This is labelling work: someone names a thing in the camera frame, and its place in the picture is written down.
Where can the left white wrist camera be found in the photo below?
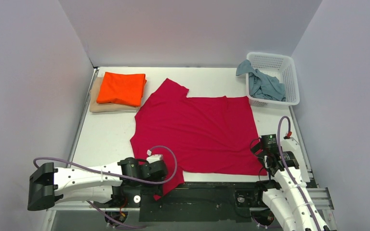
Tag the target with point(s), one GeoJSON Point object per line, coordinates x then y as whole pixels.
{"type": "Point", "coordinates": [151, 158]}

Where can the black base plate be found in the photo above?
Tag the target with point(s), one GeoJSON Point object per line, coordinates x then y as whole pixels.
{"type": "Point", "coordinates": [188, 203]}

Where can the grey-blue t shirt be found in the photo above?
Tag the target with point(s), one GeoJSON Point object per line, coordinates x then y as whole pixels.
{"type": "Point", "coordinates": [261, 85]}

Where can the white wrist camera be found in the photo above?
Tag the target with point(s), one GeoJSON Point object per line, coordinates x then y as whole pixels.
{"type": "Point", "coordinates": [151, 158]}
{"type": "Point", "coordinates": [290, 145]}

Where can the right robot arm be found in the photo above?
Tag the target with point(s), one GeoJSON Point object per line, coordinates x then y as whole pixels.
{"type": "Point", "coordinates": [285, 193]}

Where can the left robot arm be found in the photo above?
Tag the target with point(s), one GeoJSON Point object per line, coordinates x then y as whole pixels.
{"type": "Point", "coordinates": [50, 185]}

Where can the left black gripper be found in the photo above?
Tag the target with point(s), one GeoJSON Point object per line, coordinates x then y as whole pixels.
{"type": "Point", "coordinates": [159, 168]}

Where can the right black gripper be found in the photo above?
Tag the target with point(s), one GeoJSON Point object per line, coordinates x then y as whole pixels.
{"type": "Point", "coordinates": [257, 146]}

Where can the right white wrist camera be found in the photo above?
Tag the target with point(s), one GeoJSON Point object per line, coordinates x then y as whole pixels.
{"type": "Point", "coordinates": [290, 145]}

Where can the red t shirt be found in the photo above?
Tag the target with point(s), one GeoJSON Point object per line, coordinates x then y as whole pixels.
{"type": "Point", "coordinates": [196, 134]}

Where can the folded orange t shirt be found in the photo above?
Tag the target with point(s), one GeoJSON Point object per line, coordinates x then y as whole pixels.
{"type": "Point", "coordinates": [125, 89]}

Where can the folded beige t shirt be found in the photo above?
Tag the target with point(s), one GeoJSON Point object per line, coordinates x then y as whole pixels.
{"type": "Point", "coordinates": [95, 107]}

